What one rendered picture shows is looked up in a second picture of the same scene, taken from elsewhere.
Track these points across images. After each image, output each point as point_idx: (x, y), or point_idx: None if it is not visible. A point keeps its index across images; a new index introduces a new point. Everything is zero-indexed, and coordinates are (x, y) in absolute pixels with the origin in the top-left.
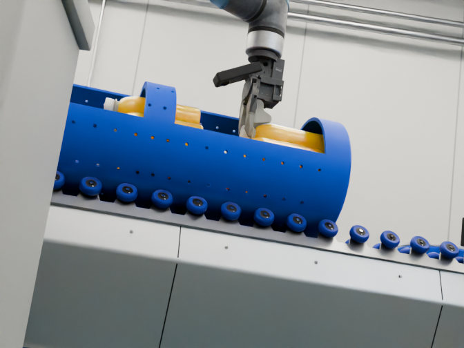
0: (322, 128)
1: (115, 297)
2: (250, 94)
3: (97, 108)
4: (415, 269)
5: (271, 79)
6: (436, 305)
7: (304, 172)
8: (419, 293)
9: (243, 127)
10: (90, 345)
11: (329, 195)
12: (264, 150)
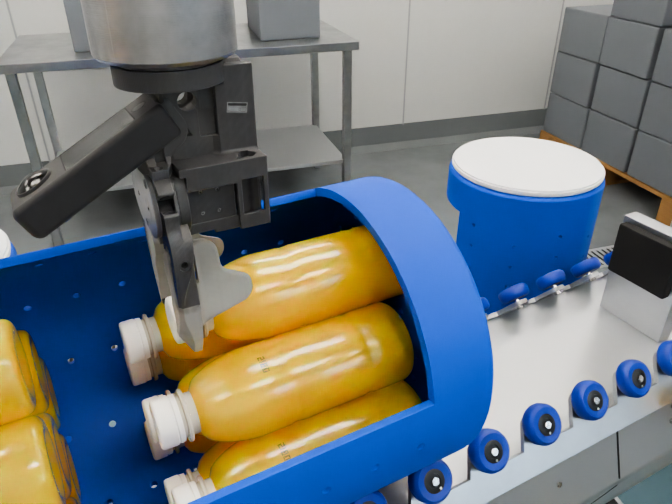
0: (409, 303)
1: None
2: (165, 244)
3: None
4: (581, 453)
5: (222, 171)
6: (609, 489)
7: (383, 471)
8: (586, 492)
9: (172, 316)
10: None
11: (440, 458)
12: (270, 497)
